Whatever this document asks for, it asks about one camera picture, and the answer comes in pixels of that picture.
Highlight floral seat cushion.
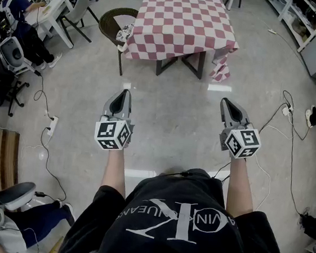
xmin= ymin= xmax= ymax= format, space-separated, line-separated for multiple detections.
xmin=115 ymin=21 xmax=136 ymax=43

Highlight pink white checkered tablecloth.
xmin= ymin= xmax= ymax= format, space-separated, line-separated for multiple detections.
xmin=121 ymin=0 xmax=246 ymax=86

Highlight wooden planks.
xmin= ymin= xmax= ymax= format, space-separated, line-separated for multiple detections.
xmin=0 ymin=129 xmax=24 ymax=197

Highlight white desk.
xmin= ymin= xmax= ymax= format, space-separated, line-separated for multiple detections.
xmin=20 ymin=0 xmax=79 ymax=49

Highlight white power adapter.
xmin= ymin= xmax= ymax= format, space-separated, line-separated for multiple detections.
xmin=281 ymin=104 xmax=295 ymax=116

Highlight grey shell chair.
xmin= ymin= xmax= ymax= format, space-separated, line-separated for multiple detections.
xmin=56 ymin=0 xmax=102 ymax=49

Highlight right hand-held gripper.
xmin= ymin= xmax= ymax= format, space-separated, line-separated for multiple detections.
xmin=213 ymin=97 xmax=266 ymax=163

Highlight person's black printed t-shirt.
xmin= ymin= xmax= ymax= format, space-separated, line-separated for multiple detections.
xmin=58 ymin=154 xmax=296 ymax=253

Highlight black bag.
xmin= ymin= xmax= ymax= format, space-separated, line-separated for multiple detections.
xmin=298 ymin=212 xmax=316 ymax=241

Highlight person's left forearm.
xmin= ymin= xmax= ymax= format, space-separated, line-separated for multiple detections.
xmin=97 ymin=145 xmax=132 ymax=202

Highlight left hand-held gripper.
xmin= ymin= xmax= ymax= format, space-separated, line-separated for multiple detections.
xmin=92 ymin=86 xmax=139 ymax=153

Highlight black floor cable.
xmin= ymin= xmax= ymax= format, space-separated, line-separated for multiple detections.
xmin=34 ymin=126 xmax=75 ymax=202
xmin=29 ymin=70 xmax=60 ymax=120

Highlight white table with black legs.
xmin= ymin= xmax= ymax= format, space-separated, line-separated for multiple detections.
xmin=154 ymin=46 xmax=207 ymax=82

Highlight brown wicker chair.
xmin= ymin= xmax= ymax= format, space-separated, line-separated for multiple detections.
xmin=93 ymin=5 xmax=140 ymax=78

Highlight person's right forearm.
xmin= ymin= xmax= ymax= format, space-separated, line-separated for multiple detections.
xmin=223 ymin=156 xmax=260 ymax=219

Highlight white shelving rack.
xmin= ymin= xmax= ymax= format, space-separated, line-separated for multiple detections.
xmin=254 ymin=0 xmax=316 ymax=55

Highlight white grey helmet device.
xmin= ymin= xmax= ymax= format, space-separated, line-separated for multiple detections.
xmin=0 ymin=178 xmax=38 ymax=214
xmin=0 ymin=34 xmax=30 ymax=76

